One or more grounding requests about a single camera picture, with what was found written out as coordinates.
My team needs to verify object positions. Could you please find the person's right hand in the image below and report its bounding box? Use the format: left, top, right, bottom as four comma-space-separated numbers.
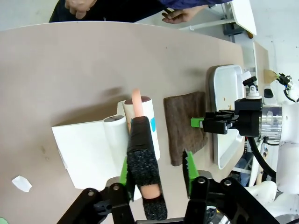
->
64, 0, 92, 20

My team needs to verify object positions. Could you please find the brown cloth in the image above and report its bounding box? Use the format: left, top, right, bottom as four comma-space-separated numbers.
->
163, 91, 208, 167

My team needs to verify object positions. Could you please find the white paper scrap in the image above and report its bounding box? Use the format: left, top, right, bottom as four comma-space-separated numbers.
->
12, 175, 33, 193

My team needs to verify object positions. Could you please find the pink-handled lint roller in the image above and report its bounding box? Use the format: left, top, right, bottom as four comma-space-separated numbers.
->
123, 88, 168, 221

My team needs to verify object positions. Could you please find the white table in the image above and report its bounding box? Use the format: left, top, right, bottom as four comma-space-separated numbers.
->
189, 0, 257, 44

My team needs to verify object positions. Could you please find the white lint roller stand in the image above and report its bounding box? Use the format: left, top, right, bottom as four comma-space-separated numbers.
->
51, 100, 142, 201

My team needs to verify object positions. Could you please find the brown cardboard piece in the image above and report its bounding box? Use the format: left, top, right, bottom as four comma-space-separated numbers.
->
263, 69, 278, 83

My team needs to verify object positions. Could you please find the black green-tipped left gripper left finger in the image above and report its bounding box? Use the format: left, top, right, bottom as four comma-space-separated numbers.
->
57, 156, 136, 224

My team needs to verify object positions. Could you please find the silver metal tray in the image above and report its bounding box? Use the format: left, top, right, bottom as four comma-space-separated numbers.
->
205, 64, 245, 170

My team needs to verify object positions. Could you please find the person's left hand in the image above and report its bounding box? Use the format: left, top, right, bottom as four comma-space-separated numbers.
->
161, 6, 209, 24

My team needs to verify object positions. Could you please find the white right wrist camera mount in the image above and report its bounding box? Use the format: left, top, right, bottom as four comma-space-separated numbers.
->
242, 70, 262, 100

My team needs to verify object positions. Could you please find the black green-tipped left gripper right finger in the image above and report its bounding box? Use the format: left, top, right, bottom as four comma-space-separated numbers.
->
182, 149, 281, 224

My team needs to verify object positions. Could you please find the person in navy jacket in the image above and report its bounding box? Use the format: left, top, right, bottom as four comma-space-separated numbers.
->
160, 0, 234, 11

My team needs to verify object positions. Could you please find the person in dark clothes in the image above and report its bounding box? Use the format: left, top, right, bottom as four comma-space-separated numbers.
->
49, 0, 169, 23

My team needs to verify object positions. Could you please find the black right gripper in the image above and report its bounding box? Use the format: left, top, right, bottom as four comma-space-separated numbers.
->
190, 98, 263, 137

